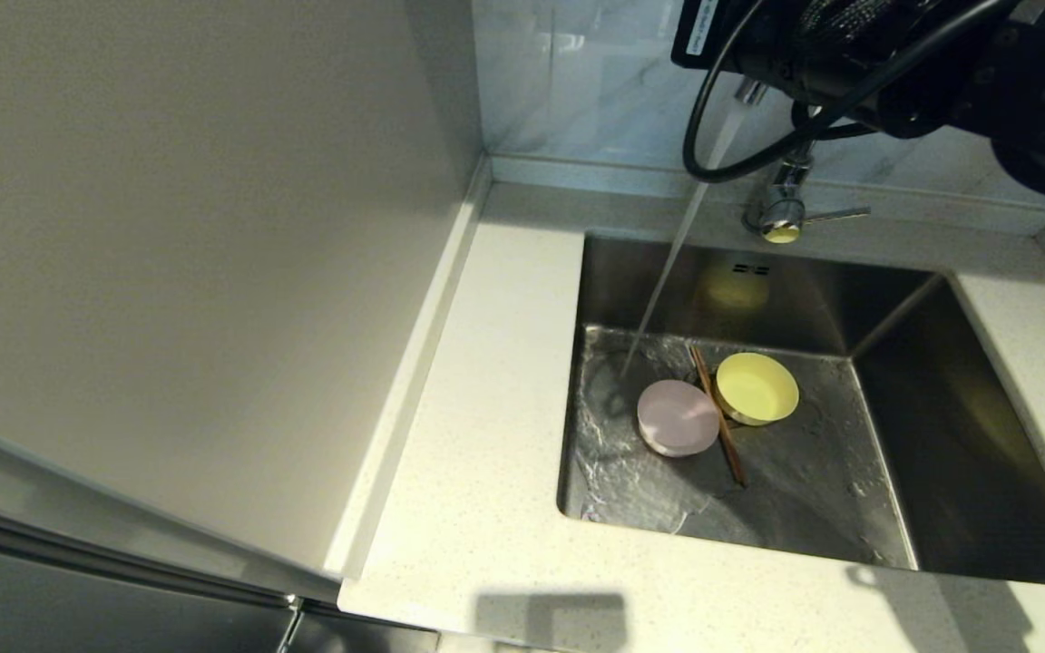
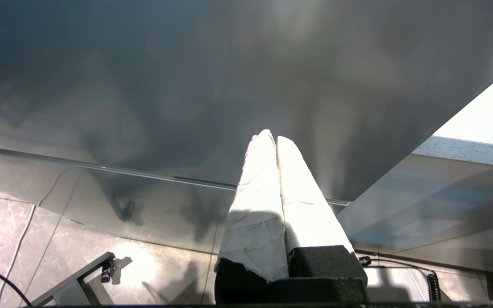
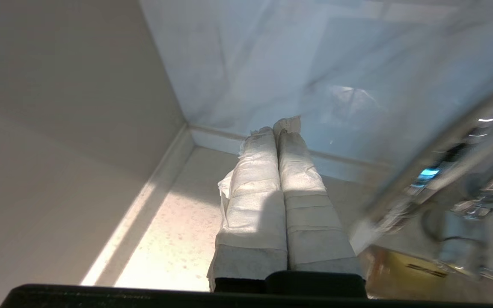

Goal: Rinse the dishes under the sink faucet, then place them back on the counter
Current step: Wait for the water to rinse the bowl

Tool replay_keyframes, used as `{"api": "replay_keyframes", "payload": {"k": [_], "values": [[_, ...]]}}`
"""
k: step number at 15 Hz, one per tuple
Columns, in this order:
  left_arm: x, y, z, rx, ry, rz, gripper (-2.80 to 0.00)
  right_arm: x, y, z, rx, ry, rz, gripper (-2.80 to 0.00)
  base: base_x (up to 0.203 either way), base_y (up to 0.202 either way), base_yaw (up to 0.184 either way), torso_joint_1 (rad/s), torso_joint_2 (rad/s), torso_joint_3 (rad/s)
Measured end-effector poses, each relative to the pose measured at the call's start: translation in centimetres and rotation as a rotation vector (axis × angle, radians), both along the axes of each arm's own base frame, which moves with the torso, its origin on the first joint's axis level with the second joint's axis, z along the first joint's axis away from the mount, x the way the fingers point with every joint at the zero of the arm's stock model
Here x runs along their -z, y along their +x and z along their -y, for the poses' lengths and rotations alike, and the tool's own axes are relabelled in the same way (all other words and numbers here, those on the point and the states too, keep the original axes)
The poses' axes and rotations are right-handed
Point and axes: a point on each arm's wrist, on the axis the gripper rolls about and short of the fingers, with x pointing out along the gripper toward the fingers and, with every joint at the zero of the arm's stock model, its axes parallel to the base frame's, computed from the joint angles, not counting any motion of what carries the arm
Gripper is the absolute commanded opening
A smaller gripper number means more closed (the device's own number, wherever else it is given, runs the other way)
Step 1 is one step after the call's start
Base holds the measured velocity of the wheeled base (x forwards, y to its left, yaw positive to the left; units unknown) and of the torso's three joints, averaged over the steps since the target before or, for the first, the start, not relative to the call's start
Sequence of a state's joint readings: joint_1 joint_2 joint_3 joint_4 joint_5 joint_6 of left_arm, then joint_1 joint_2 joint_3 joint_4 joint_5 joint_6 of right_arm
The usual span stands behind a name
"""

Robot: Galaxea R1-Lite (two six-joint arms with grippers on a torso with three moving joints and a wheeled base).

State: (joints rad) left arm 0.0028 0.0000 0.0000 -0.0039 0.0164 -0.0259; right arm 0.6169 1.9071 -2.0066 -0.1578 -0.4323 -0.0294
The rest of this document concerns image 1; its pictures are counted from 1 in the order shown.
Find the chrome gooseneck kitchen faucet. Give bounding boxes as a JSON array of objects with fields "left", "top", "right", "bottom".
[{"left": 736, "top": 77, "right": 872, "bottom": 246}]

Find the yellow plastic bowl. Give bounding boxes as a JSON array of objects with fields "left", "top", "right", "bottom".
[{"left": 715, "top": 352, "right": 801, "bottom": 427}]

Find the pink plastic bowl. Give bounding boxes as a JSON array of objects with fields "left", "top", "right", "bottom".
[{"left": 636, "top": 379, "right": 721, "bottom": 459}]

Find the stainless steel sink basin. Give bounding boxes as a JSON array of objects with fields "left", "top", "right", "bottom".
[{"left": 555, "top": 231, "right": 1045, "bottom": 587}]

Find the running water stream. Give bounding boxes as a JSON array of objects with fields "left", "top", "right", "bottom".
[{"left": 620, "top": 98, "right": 750, "bottom": 377}]

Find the tall beige cabinet panel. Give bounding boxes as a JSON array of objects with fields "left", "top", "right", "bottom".
[{"left": 0, "top": 0, "right": 493, "bottom": 604}]

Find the dark grey cabinet front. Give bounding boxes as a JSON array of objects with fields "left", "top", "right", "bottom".
[{"left": 0, "top": 494, "right": 440, "bottom": 653}]

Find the long black camera cable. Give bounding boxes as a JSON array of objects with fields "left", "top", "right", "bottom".
[{"left": 682, "top": 0, "right": 1027, "bottom": 184}]

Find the chrome cabinet handle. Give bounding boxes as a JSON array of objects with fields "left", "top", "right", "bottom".
[{"left": 274, "top": 591, "right": 308, "bottom": 653}]

